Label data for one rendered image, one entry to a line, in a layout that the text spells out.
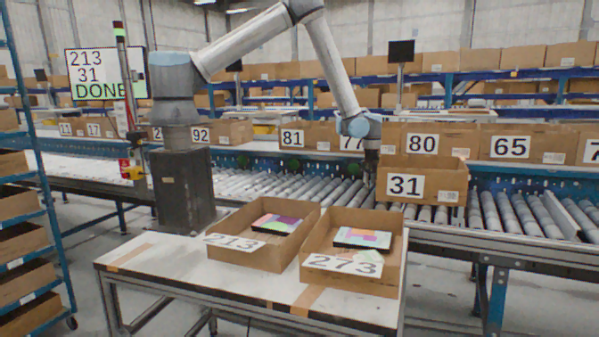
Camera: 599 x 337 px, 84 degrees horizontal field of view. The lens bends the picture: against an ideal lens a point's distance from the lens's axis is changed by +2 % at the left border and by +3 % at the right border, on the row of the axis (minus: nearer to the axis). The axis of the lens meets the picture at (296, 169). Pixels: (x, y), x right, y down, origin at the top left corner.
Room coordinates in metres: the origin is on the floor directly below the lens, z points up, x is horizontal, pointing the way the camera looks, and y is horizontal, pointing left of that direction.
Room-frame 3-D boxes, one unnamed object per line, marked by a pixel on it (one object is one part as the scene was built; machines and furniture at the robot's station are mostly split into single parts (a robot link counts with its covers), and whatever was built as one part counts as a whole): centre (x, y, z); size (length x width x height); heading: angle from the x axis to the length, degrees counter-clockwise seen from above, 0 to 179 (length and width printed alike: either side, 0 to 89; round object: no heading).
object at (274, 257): (1.13, 0.11, 0.80); 0.38 x 0.28 x 0.10; 156
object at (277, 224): (1.22, 0.07, 0.78); 0.19 x 0.14 x 0.02; 62
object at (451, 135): (1.90, -0.83, 0.96); 0.39 x 0.29 x 0.17; 65
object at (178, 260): (1.11, 0.14, 0.74); 1.00 x 0.58 x 0.03; 69
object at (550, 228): (1.30, -1.03, 0.72); 0.52 x 0.05 x 0.05; 155
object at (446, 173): (1.59, -0.61, 0.83); 0.39 x 0.29 x 0.17; 72
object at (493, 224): (1.38, -0.86, 0.72); 0.52 x 0.05 x 0.05; 155
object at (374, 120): (1.61, -0.37, 1.10); 0.10 x 0.09 x 0.12; 96
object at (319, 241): (0.99, -0.19, 0.80); 0.38 x 0.28 x 0.10; 160
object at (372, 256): (0.92, -0.19, 0.77); 0.13 x 0.07 x 0.04; 100
